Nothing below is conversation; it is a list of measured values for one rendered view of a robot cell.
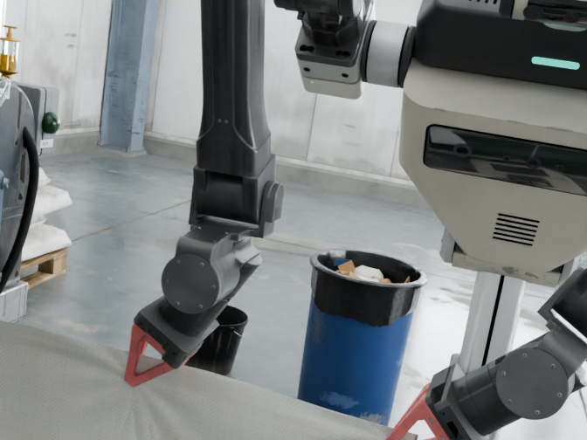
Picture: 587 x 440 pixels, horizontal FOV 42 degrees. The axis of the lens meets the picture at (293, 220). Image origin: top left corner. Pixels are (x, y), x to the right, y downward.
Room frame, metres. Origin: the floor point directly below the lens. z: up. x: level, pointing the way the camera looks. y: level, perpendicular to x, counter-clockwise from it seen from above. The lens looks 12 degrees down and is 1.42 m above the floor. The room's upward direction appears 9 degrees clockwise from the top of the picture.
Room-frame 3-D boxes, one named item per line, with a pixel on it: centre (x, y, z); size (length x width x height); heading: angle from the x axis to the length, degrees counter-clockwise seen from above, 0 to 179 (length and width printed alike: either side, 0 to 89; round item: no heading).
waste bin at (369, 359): (3.02, -0.33, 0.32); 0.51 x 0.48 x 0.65; 166
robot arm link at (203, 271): (0.72, 0.07, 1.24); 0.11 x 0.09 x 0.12; 167
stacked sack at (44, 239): (4.06, 1.52, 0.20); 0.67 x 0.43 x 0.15; 166
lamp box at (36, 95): (1.02, 0.38, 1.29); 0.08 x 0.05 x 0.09; 76
